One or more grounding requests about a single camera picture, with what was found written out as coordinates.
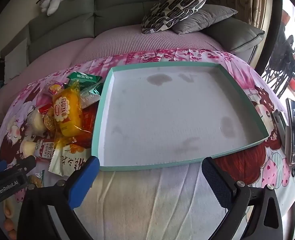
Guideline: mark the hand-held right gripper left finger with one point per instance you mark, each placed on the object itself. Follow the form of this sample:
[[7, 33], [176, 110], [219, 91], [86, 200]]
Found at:
[[83, 180]]

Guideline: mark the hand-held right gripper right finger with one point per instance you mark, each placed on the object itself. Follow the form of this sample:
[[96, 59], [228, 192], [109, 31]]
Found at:
[[216, 180]]

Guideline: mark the cream snack packet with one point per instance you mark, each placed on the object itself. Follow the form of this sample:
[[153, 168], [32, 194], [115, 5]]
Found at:
[[67, 162]]

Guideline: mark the pale jelly cup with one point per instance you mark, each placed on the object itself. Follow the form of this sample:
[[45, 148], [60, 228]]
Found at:
[[27, 148], [37, 123]]

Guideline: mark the red biscuit packet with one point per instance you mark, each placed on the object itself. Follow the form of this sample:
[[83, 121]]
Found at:
[[47, 121]]

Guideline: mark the yellow cake packet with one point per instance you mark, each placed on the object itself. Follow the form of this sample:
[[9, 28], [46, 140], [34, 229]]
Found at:
[[66, 112]]

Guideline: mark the teal cardboard tray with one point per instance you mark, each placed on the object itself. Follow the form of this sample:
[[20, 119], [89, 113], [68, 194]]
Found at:
[[162, 117]]

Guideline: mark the green white biscuit packet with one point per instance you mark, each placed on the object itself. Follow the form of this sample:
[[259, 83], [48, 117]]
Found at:
[[83, 78]]

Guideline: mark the white red label packet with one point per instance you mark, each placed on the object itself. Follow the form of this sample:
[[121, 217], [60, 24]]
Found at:
[[45, 150]]

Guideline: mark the red flat snack packet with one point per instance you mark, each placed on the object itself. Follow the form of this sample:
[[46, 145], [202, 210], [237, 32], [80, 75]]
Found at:
[[88, 122]]

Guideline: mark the pink printed blanket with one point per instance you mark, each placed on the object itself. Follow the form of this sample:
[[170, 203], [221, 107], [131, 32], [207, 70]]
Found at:
[[137, 205]]

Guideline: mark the grey phone stand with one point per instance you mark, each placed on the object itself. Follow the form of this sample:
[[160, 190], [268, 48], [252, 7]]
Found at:
[[280, 122]]

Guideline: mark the silver green snack packet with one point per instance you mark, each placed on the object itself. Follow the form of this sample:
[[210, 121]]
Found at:
[[91, 93]]

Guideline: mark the pink orange snack packet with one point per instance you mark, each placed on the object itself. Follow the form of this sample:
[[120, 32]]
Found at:
[[53, 89]]

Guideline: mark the white cushion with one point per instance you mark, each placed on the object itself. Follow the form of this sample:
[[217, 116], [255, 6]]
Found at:
[[16, 60]]

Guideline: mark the grey pillow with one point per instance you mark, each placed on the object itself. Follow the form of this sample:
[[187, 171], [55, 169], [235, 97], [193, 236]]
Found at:
[[207, 17]]

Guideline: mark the grey sofa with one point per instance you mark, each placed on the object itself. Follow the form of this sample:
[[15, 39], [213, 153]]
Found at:
[[117, 7]]

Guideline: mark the black white patterned pillow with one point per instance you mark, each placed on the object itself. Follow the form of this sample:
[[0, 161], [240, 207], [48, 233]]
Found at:
[[175, 7]]

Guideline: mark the black metal frame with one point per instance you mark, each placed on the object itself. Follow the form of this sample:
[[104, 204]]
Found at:
[[277, 75]]

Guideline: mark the dark door frame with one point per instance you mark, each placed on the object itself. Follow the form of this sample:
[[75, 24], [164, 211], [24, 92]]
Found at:
[[270, 30]]

